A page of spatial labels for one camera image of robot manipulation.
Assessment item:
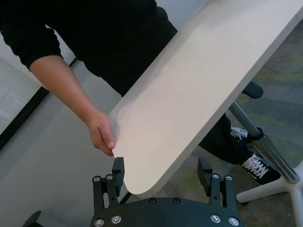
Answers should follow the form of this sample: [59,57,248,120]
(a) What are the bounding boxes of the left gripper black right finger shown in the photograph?
[197,157,237,210]

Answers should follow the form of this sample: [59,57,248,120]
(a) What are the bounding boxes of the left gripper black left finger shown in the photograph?
[92,157,125,214]

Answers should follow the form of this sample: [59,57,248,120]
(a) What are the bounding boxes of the white height-adjustable table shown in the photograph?
[108,0,303,204]

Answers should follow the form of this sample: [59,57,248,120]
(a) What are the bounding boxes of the person's right forearm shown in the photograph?
[29,55,106,123]

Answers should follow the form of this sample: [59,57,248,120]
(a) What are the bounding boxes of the person's right hand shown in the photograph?
[88,110,119,157]

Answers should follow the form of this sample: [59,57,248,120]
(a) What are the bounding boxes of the black white right sneaker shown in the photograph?
[241,153,282,186]

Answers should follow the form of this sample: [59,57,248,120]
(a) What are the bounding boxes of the black white sneaker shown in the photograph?
[241,153,282,186]
[231,126,254,145]

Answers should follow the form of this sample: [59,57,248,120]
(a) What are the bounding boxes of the black trousers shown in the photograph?
[198,113,253,166]

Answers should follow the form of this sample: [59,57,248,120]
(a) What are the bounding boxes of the black white left sneaker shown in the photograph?
[231,126,254,145]

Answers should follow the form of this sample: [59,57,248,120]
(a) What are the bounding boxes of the black baseboard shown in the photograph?
[0,57,79,151]

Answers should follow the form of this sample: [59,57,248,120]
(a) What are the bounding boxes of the black short sleeve shirt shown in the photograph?
[0,0,178,97]

